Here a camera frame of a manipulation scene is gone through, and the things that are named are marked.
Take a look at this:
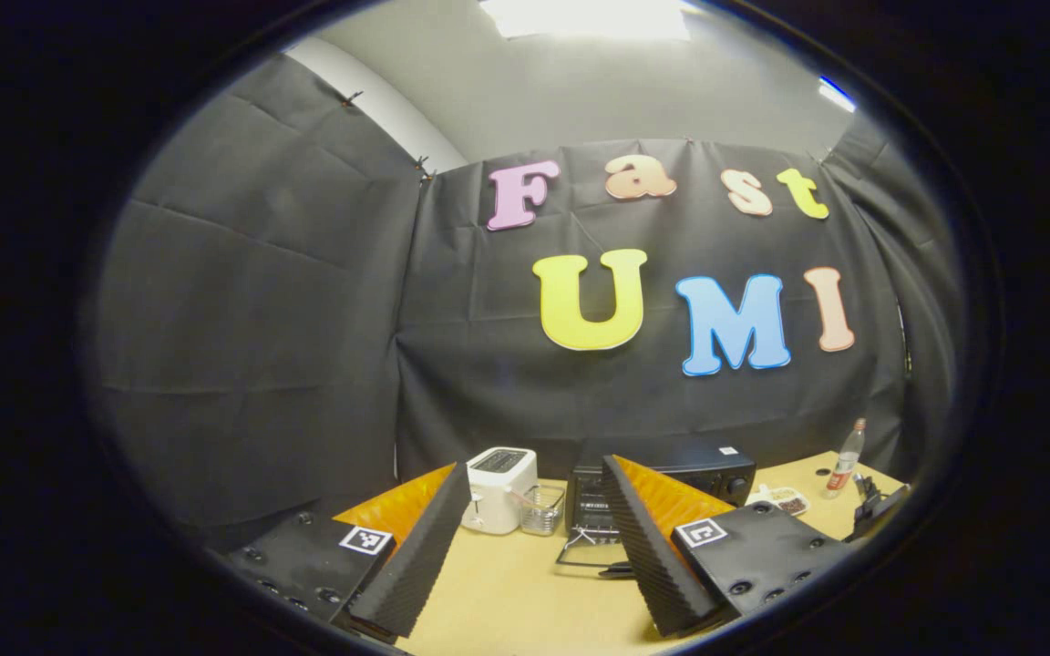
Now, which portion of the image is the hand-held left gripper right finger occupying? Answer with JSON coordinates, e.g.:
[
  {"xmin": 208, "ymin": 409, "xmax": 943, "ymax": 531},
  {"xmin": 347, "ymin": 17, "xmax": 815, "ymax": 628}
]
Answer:
[{"xmin": 602, "ymin": 455, "xmax": 854, "ymax": 637}]

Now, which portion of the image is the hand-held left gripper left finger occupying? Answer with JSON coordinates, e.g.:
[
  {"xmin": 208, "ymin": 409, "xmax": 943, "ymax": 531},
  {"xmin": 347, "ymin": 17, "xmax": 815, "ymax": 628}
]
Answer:
[{"xmin": 206, "ymin": 462, "xmax": 471, "ymax": 643}]

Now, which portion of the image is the black electric oven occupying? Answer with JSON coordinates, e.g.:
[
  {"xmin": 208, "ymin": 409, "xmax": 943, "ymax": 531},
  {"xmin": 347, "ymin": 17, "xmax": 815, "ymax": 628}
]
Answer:
[{"xmin": 555, "ymin": 444, "xmax": 757, "ymax": 581}]

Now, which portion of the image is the clear plastic water bottle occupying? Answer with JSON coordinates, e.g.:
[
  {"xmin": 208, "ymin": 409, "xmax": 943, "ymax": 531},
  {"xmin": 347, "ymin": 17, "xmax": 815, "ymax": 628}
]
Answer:
[{"xmin": 826, "ymin": 418, "xmax": 867, "ymax": 498}]

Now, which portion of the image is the white toaster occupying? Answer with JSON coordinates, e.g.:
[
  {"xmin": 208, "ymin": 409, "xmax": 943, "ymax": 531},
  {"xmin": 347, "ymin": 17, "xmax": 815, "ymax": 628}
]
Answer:
[{"xmin": 461, "ymin": 446, "xmax": 539, "ymax": 536}]

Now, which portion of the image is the white divided dish of beans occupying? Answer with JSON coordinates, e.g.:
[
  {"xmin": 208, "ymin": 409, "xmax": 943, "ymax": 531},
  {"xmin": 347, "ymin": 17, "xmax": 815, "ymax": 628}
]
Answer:
[{"xmin": 746, "ymin": 485, "xmax": 811, "ymax": 517}]

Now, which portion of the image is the black backdrop cloth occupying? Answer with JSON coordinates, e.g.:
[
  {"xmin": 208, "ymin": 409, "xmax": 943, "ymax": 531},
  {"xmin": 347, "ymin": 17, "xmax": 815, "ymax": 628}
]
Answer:
[{"xmin": 92, "ymin": 55, "xmax": 959, "ymax": 548}]

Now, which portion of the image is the small ceiling light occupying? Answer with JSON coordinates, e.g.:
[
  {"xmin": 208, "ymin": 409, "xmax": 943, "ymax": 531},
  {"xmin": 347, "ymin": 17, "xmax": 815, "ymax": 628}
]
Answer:
[{"xmin": 818, "ymin": 76, "xmax": 857, "ymax": 113}]

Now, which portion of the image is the large ceiling light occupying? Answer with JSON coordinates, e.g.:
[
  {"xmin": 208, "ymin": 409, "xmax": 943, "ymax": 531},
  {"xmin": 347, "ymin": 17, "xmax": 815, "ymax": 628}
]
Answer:
[{"xmin": 479, "ymin": 0, "xmax": 690, "ymax": 42}]

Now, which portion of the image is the wire basket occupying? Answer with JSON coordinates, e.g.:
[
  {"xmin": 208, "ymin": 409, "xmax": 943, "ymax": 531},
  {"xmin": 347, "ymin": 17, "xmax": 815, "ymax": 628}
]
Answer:
[{"xmin": 519, "ymin": 483, "xmax": 568, "ymax": 537}]

